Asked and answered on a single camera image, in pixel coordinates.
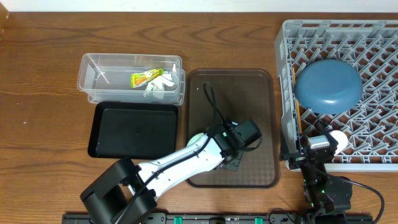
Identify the clear plastic bin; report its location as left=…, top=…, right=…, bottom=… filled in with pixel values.
left=77, top=53, right=185, bottom=106

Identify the mint green bowl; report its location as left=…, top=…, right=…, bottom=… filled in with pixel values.
left=187, top=133, right=205, bottom=147

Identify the dark blue plate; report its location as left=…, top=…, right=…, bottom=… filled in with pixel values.
left=294, top=59, right=363, bottom=114

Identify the grey dishwasher rack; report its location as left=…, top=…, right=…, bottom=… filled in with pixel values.
left=274, top=20, right=397, bottom=172

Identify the black tray bin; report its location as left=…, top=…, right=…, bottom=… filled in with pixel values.
left=88, top=101, right=178, bottom=160

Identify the brown serving tray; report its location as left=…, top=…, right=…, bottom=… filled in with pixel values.
left=186, top=69, right=280, bottom=189

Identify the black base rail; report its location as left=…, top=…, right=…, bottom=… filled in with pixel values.
left=62, top=212, right=374, bottom=224

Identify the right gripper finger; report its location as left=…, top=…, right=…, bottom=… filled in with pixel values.
left=317, top=121, right=330, bottom=136
left=279, top=132, right=303, bottom=161

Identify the wooden chopstick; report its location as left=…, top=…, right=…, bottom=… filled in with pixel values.
left=292, top=67, right=302, bottom=135

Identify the yellow snack wrapper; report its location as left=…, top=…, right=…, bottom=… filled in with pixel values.
left=130, top=68, right=165, bottom=88

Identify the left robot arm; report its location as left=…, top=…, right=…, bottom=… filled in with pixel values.
left=80, top=119, right=262, bottom=223

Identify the white tissue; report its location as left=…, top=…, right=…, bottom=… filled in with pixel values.
left=144, top=72, right=174, bottom=99

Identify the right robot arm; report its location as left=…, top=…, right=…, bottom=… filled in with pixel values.
left=280, top=123, right=353, bottom=223

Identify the pink white cup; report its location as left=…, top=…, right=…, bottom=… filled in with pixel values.
left=330, top=130, right=348, bottom=156

